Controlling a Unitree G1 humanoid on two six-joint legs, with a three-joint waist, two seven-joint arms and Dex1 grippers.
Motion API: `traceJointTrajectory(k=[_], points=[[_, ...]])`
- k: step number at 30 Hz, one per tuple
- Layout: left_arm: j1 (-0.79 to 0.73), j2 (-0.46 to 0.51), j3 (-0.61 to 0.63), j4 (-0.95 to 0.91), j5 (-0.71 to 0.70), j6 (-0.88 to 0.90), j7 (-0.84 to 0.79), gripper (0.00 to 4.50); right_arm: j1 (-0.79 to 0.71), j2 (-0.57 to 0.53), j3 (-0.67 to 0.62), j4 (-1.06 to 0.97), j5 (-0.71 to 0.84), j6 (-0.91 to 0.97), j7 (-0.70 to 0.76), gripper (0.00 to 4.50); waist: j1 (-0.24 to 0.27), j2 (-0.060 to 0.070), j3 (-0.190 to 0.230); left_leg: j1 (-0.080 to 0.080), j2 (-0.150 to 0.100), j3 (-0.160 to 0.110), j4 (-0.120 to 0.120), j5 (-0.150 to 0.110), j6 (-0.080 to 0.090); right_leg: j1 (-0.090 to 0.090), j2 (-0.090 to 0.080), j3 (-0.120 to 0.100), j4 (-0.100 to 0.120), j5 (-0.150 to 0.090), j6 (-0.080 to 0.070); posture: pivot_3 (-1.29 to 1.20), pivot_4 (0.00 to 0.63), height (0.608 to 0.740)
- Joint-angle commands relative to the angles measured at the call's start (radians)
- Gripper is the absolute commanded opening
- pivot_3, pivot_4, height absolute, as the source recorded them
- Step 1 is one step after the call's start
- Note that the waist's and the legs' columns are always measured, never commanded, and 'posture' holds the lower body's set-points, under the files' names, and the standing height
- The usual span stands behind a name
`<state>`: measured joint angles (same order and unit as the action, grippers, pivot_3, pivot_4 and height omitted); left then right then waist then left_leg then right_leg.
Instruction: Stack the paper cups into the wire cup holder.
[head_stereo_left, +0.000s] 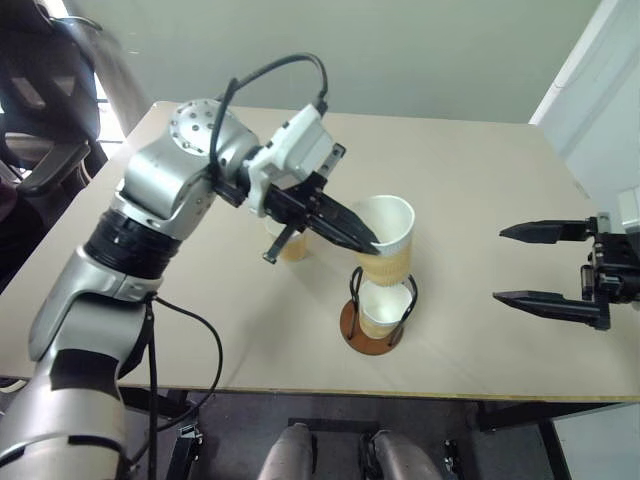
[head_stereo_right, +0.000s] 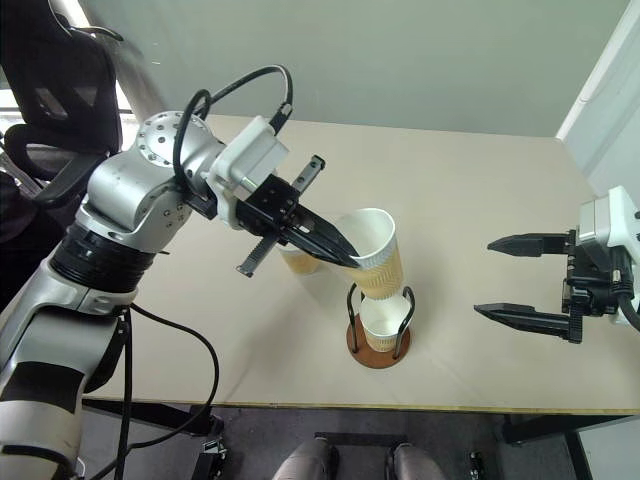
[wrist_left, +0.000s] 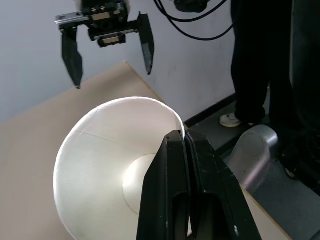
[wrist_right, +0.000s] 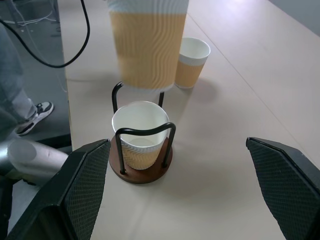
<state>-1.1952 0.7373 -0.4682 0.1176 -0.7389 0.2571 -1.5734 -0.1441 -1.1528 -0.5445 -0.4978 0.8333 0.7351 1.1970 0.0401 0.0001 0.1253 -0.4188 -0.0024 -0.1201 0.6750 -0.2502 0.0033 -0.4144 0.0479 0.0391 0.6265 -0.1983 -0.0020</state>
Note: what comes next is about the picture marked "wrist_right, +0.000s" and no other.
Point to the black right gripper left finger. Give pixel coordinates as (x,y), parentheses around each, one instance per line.
(75,190)

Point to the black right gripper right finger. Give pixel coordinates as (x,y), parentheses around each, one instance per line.
(287,185)

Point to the large rippled paper cup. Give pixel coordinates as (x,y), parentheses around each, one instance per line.
(147,47)

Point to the silver robot body part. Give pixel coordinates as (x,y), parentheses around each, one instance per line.
(32,157)

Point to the black and white sneaker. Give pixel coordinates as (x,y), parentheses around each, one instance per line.
(35,117)

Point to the person's grey trouser leg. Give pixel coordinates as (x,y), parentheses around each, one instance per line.
(15,82)

